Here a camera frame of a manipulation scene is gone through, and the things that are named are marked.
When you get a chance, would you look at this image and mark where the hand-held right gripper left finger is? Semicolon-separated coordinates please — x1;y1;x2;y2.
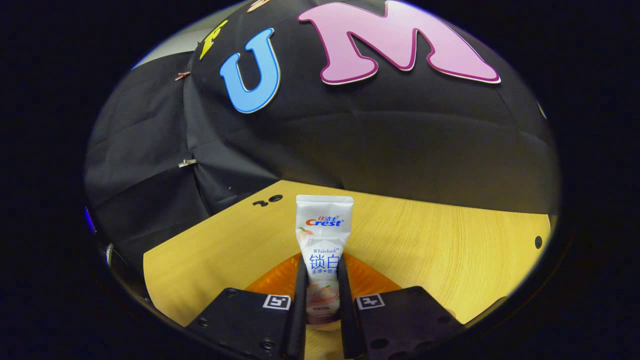
186;251;310;360

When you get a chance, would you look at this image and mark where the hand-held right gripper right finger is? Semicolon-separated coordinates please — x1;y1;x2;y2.
336;251;467;360

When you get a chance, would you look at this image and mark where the white toothpaste tube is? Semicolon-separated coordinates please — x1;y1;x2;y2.
295;194;355;326

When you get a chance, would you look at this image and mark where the wooden desktop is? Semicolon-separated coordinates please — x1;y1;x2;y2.
143;180;552;360

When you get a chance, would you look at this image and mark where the black backdrop cloth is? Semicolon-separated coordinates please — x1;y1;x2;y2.
84;0;560;281

